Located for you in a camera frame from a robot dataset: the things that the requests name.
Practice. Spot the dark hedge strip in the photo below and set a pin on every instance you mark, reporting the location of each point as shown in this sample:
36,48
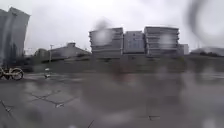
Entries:
133,64

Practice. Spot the grey multi-storey building block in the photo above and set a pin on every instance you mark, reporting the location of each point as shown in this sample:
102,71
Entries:
133,41

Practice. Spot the wet grey paved plaza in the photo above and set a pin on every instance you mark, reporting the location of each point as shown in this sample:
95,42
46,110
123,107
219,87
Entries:
116,100

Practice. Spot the low grey building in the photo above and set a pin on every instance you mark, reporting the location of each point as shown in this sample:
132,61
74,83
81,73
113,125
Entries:
65,51

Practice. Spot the pole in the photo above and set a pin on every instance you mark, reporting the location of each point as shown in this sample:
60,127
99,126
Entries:
51,53

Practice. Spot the low long building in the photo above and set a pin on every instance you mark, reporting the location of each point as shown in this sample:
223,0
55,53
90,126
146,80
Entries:
208,51

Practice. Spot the yellow bicycle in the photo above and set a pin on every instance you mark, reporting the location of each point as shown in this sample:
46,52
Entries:
13,73

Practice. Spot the tall grey building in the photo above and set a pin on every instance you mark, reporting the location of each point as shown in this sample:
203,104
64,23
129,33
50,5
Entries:
11,33

